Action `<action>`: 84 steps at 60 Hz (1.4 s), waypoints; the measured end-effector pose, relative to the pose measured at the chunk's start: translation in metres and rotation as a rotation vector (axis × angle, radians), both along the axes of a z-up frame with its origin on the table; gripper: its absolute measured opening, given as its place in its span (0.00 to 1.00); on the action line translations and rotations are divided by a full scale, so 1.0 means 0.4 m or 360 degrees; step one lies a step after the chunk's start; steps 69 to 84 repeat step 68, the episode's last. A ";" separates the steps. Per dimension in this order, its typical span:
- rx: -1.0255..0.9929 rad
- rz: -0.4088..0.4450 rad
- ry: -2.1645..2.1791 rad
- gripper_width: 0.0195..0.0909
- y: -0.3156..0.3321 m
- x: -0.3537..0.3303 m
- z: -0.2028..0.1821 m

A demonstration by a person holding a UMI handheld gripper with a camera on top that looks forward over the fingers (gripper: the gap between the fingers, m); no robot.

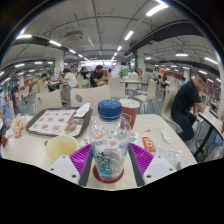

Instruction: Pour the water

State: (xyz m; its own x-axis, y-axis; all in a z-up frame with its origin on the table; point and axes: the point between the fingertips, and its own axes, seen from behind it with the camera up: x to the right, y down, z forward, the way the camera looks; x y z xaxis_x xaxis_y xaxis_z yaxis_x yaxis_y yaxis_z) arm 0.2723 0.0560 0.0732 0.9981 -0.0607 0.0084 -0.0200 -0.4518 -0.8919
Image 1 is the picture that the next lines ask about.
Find clear bag with food wrapper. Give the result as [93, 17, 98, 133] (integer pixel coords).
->
[4, 113, 28, 139]

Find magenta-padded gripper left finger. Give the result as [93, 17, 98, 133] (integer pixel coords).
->
[46, 143, 94, 187]

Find white folded napkin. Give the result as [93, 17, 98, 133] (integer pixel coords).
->
[73, 102, 91, 119]

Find white wet wipe packet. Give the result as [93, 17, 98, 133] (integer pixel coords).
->
[153, 145, 183, 169]

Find clear water bottle blue cap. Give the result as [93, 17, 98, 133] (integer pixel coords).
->
[88, 99, 132, 181]

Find ceiling strip lights group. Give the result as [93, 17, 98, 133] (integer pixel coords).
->
[0, 1, 223, 84]

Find cream chair with round hole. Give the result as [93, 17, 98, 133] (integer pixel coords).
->
[34, 89, 64, 114]
[69, 84, 112, 116]

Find small red sauce packet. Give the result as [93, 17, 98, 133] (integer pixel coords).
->
[141, 135, 156, 153]

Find cream mug brown handle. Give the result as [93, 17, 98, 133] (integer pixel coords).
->
[44, 134, 80, 164]

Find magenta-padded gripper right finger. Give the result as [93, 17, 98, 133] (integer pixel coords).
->
[128, 142, 178, 188]

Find brown food tray paper liner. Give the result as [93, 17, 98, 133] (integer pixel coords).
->
[25, 106, 94, 138]

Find person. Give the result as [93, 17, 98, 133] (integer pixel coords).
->
[62, 68, 78, 101]
[9, 84, 21, 116]
[0, 97, 14, 141]
[89, 64, 108, 88]
[170, 72, 208, 143]
[33, 72, 49, 95]

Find cream canteen chairs group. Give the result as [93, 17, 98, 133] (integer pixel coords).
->
[108, 71, 158, 104]

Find crumpled white tissue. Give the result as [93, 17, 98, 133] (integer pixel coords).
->
[159, 128, 173, 145]

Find red paper cup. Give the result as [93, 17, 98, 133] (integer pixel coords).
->
[118, 98, 141, 130]

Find colourful printed sticker sheet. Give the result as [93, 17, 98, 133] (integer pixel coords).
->
[78, 130, 140, 148]

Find cream neighbouring table black legs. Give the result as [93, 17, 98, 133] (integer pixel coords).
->
[193, 106, 224, 158]

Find ceiling air conditioner unit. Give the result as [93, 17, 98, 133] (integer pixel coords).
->
[63, 30, 84, 42]

